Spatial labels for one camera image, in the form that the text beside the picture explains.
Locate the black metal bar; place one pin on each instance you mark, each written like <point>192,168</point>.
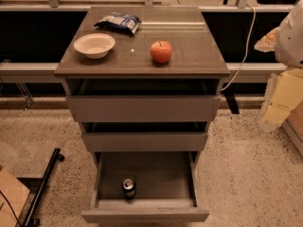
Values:
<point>30,220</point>

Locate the cardboard box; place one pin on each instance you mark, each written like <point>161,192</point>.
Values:
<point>13,197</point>
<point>293,125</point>

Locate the grey middle drawer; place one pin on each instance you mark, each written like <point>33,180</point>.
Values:
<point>155,136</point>

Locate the blue chip bag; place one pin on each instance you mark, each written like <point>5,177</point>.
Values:
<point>119,22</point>

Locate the blue pepsi can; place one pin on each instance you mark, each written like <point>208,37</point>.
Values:
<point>129,188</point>

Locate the grey top drawer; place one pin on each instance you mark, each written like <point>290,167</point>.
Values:
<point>144,100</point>

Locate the cardboard box left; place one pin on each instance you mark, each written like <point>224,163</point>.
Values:
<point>13,197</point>

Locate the red apple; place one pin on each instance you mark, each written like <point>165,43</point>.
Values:
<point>161,51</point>

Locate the grey drawer cabinet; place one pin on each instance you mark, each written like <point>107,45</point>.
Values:
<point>195,54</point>

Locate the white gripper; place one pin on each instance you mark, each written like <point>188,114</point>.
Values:
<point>291,44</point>

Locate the metal railing frame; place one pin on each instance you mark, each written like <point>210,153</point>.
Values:
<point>38,72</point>

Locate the grey bottom drawer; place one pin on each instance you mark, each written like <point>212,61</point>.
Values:
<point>165,188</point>

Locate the white bowl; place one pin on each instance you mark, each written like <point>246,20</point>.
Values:
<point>94,46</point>

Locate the cardboard box right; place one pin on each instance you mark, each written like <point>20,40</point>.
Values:
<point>293,125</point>

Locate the grey drawer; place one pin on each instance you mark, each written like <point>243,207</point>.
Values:
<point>165,188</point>
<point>144,100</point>
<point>155,136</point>

